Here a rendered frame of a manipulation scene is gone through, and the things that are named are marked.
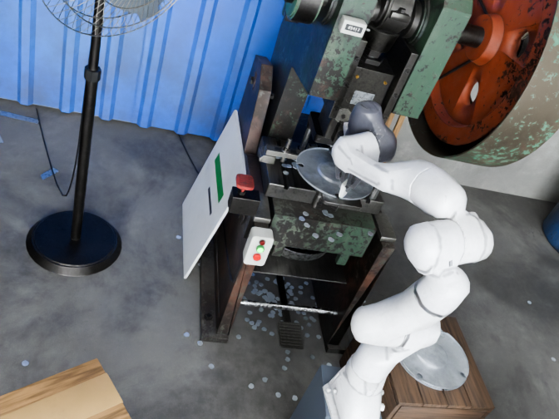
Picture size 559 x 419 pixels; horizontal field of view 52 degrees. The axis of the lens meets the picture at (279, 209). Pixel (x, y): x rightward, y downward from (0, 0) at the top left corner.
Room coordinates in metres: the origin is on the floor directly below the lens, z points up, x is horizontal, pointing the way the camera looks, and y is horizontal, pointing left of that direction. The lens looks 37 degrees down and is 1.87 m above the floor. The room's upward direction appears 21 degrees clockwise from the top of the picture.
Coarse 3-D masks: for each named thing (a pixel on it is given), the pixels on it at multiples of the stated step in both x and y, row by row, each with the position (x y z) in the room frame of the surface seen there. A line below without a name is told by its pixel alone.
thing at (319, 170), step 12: (300, 156) 1.76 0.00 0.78; (312, 156) 1.79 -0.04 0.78; (324, 156) 1.82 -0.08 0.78; (300, 168) 1.69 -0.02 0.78; (312, 168) 1.72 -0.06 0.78; (324, 168) 1.74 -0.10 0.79; (312, 180) 1.64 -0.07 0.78; (324, 180) 1.67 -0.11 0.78; (336, 180) 1.69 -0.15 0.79; (324, 192) 1.60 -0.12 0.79; (336, 192) 1.63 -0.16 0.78; (348, 192) 1.66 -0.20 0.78; (360, 192) 1.69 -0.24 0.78
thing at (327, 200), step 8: (320, 192) 1.61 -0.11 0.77; (320, 200) 1.68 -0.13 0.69; (328, 200) 1.57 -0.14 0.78; (336, 200) 1.59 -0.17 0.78; (344, 200) 1.60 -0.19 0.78; (352, 200) 1.62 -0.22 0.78; (320, 208) 1.69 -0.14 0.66; (328, 208) 1.70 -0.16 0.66; (336, 208) 1.70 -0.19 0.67; (352, 208) 1.59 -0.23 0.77; (360, 208) 1.60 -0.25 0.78
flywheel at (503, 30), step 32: (512, 0) 1.97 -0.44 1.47; (544, 0) 1.77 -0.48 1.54; (512, 32) 1.88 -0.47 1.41; (544, 32) 1.70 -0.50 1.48; (448, 64) 2.13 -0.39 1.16; (480, 64) 1.94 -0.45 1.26; (512, 64) 1.80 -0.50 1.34; (448, 96) 2.02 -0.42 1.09; (480, 96) 1.86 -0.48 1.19; (512, 96) 1.67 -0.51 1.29; (448, 128) 1.86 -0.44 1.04; (480, 128) 1.72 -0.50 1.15
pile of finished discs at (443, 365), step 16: (448, 336) 1.62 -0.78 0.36; (416, 352) 1.47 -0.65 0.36; (432, 352) 1.50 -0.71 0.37; (448, 352) 1.53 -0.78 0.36; (464, 352) 1.56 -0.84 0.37; (416, 368) 1.40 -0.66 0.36; (432, 368) 1.43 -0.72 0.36; (448, 368) 1.46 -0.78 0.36; (464, 368) 1.49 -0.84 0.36; (432, 384) 1.36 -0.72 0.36; (448, 384) 1.39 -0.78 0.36
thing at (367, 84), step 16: (368, 64) 1.81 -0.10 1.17; (384, 64) 1.87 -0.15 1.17; (352, 80) 1.76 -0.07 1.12; (368, 80) 1.78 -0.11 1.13; (384, 80) 1.80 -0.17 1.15; (352, 96) 1.77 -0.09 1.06; (368, 96) 1.79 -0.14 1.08; (384, 96) 1.81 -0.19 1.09; (320, 112) 1.87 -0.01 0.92; (336, 128) 1.75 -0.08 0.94
